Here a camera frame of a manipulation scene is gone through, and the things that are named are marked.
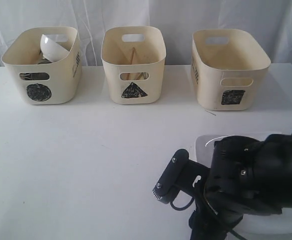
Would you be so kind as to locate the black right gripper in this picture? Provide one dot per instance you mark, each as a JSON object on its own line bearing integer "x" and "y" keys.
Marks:
{"x": 246, "y": 177}

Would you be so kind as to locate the wooden chopstick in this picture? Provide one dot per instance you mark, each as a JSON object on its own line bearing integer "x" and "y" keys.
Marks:
{"x": 132, "y": 55}
{"x": 136, "y": 76}

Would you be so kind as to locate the white ceramic bowl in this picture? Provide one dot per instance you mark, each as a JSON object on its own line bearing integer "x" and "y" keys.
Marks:
{"x": 51, "y": 50}

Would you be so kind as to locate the stainless steel bowl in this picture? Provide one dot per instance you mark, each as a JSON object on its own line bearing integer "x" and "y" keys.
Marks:
{"x": 34, "y": 76}

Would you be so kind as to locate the steel mug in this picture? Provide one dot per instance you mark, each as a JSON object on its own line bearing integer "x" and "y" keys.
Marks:
{"x": 43, "y": 61}

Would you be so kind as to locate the white square plate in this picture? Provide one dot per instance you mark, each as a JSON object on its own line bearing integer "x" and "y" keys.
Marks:
{"x": 251, "y": 224}

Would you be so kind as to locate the cream bin with square mark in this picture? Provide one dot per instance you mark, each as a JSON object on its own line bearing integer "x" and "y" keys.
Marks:
{"x": 228, "y": 67}

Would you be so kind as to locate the white curtain backdrop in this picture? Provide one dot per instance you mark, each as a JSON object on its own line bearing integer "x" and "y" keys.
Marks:
{"x": 268, "y": 21}

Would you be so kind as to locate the cream bin with triangle mark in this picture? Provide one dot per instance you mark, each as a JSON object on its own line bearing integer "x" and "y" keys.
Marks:
{"x": 149, "y": 57}

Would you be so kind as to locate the cream bin with circle mark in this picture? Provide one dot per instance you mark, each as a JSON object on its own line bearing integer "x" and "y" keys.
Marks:
{"x": 22, "y": 56}

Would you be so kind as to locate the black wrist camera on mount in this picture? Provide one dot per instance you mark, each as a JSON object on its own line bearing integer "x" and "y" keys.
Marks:
{"x": 179, "y": 175}

